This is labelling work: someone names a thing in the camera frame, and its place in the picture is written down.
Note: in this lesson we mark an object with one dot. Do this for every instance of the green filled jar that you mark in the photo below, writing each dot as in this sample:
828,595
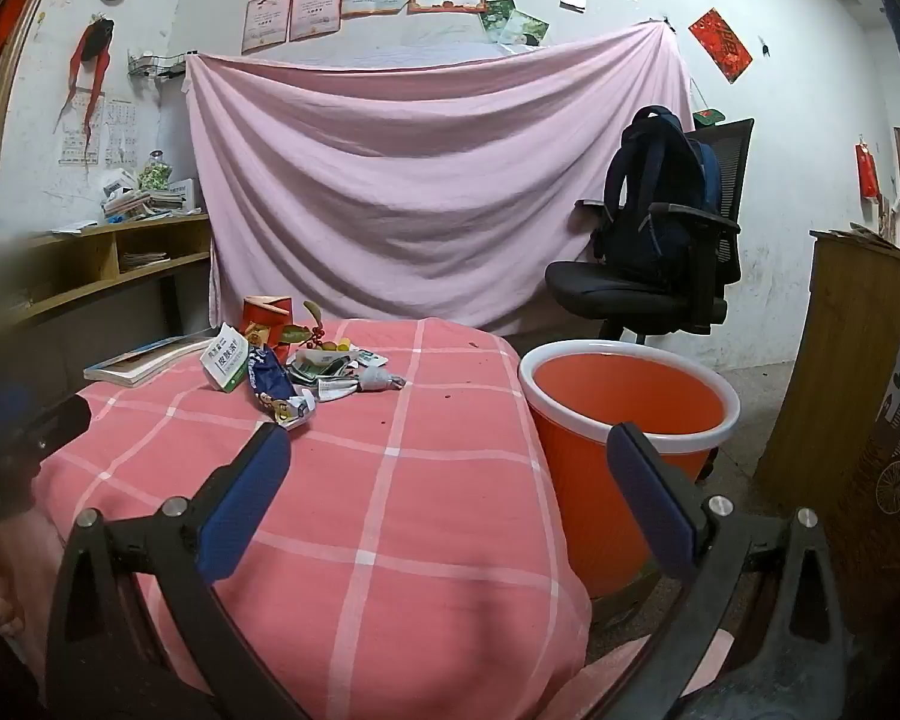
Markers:
154,174

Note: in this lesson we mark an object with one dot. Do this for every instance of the white wall calendar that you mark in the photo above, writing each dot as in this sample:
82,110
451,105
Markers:
120,131

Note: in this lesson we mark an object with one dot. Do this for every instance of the wooden cabinet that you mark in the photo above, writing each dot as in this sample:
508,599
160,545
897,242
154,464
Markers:
832,360

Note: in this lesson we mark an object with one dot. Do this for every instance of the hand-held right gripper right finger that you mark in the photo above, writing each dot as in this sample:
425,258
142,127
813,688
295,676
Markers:
656,502

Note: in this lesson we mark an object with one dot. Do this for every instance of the red hanging packet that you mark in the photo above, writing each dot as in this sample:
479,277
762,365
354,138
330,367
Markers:
867,169

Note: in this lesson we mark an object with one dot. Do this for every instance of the grey wrapper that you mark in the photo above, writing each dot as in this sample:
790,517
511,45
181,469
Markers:
382,379

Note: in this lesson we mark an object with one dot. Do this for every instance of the black office chair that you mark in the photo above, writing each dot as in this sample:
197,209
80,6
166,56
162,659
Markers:
622,289

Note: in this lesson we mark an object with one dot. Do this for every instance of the dark blue backpack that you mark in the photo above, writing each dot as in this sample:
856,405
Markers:
652,187

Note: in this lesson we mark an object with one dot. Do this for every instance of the green white wrapper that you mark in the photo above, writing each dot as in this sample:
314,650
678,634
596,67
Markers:
315,370

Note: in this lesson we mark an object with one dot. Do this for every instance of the green photo print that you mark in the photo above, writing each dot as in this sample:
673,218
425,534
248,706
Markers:
529,30
497,13

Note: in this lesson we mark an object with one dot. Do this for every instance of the red hanging ornament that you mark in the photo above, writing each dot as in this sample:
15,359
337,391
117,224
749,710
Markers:
94,45

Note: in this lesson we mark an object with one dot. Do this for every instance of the pink hanging sheet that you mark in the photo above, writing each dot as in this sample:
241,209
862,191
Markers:
420,187

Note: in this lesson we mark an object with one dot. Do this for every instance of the pink checked blanket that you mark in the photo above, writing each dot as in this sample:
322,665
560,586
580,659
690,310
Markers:
420,502

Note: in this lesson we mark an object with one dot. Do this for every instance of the small white box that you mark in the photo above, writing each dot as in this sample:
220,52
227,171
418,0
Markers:
186,195

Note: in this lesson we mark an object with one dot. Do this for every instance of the red paper decoration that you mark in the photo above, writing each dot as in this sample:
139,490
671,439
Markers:
720,45

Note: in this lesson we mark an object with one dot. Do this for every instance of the white printed wrapper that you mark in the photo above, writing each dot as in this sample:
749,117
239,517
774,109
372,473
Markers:
337,388

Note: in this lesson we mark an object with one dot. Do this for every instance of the loose white papers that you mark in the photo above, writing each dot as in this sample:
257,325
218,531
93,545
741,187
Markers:
73,227

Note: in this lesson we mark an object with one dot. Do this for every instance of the wooden shelf desk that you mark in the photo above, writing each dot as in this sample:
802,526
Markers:
82,255

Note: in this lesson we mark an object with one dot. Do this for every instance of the stack of books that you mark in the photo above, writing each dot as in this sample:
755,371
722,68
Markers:
131,204

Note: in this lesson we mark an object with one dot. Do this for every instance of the person's left hand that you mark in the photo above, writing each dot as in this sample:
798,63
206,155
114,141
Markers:
15,562

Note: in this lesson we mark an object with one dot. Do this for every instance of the black wall hook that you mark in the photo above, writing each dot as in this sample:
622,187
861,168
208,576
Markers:
763,49

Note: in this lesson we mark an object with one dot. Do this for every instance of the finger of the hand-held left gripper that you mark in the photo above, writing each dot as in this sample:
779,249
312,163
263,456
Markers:
60,421

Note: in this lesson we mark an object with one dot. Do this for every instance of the red paper cup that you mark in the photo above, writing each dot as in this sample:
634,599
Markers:
262,319

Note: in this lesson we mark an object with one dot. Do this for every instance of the white green medicine box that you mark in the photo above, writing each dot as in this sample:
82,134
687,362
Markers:
225,360

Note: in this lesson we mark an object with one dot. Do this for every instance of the green cap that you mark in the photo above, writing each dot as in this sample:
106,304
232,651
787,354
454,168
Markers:
709,118

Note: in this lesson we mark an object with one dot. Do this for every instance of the thin paperback book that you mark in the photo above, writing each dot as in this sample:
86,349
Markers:
142,364

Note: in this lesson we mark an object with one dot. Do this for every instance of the books in shelf compartment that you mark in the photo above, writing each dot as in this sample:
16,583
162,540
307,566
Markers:
144,259

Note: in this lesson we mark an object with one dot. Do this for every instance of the orange plastic bucket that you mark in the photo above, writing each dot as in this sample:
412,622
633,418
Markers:
570,480

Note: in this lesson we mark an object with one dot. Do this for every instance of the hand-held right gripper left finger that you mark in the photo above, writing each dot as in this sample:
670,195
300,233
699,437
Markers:
244,495

